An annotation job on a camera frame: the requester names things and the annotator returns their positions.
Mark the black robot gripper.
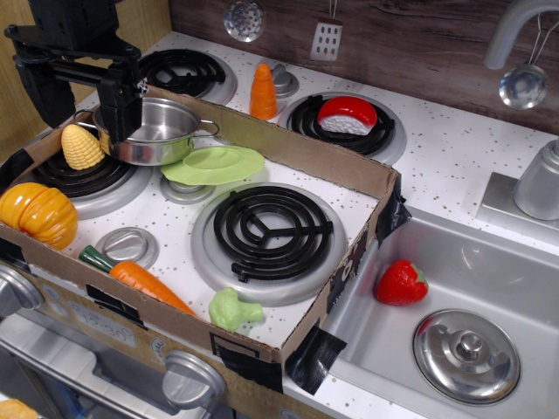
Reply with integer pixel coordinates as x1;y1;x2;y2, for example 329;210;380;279
4;1;142;145

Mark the green toy broccoli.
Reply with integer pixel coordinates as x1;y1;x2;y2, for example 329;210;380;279
209;287;264;332

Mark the silver metal pot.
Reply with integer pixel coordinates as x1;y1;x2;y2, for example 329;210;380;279
77;98;220;166

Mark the silver pot lid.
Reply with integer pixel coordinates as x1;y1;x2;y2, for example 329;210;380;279
412;309;521;405

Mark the yellow toy corn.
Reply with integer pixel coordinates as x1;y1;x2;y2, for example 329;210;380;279
61;124;105;170

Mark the black front left burner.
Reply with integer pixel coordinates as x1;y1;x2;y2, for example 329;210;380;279
31;151;134;198

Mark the black burner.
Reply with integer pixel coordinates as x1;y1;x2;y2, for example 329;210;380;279
213;185;335;283
139;49;227;97
286;94;396;155
31;151;134;198

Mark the black back left burner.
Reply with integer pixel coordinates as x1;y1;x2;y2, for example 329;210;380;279
139;49;227;97

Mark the orange toy pumpkin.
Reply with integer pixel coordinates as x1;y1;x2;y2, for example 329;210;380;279
1;182;79;250

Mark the silver stove knob middle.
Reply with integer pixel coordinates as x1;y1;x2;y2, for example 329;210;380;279
160;177;216;205

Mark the silver stove knob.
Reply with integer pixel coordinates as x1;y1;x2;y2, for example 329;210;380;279
160;177;216;205
272;64;300;99
95;227;160;269

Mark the green plastic plate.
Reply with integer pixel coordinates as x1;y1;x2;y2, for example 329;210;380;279
161;146;266;186

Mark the silver stove knob front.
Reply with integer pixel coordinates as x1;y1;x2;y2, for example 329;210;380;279
95;227;160;269

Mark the silver hanging strainer spoon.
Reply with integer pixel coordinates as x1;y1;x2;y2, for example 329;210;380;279
223;0;266;43

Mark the orange toy carrot cone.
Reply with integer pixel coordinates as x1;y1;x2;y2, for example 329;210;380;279
249;63;278;120

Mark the orange toy carrot green stem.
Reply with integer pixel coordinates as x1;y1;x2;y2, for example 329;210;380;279
79;245;196;316

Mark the brown cardboard fence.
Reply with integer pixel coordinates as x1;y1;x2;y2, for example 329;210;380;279
1;88;405;391

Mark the silver stove knob back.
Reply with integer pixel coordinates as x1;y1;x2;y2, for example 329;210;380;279
272;64;300;99

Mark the silver oven knob left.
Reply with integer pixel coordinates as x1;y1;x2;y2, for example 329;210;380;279
0;264;44;318

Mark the silver oven knob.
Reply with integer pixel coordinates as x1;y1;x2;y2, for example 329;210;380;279
162;350;226;409
0;264;44;318

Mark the black back right burner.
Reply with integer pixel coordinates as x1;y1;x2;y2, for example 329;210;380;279
286;94;396;155

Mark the black front right burner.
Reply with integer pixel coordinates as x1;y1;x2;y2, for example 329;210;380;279
213;185;335;283

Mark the silver hanging spatula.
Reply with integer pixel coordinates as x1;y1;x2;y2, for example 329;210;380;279
310;1;343;62

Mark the red white toy sushi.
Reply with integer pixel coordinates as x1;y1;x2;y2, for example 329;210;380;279
317;96;378;135

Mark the silver oven knob right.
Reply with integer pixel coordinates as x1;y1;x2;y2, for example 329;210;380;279
162;350;226;409

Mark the yellow toy bottom corner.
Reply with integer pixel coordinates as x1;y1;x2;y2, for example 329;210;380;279
0;399;38;419

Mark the red toy strawberry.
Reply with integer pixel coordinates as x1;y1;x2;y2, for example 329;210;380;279
376;259;429;306

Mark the silver sink basin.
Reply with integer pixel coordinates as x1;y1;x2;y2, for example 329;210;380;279
325;210;558;418

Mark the silver toy faucet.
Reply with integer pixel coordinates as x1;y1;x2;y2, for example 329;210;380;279
483;0;558;70

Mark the silver hanging ladle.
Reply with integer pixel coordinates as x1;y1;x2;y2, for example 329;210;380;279
499;14;558;110

